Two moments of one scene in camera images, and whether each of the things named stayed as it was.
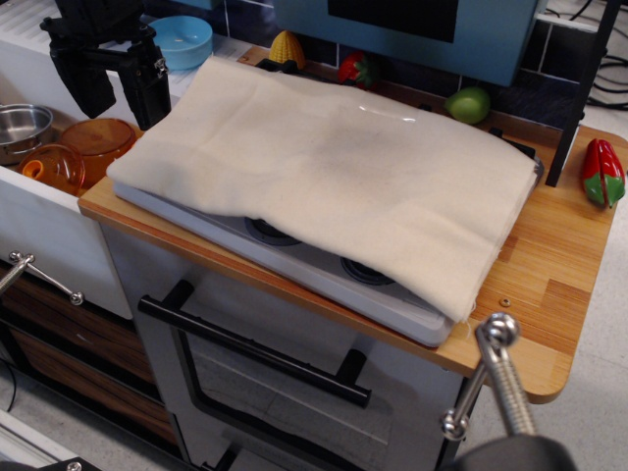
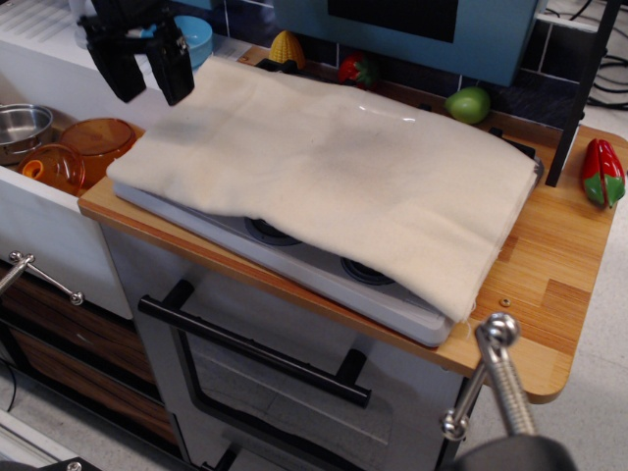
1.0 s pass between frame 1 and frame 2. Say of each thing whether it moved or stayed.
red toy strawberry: stayed
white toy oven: stayed
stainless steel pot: stayed
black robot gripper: moved
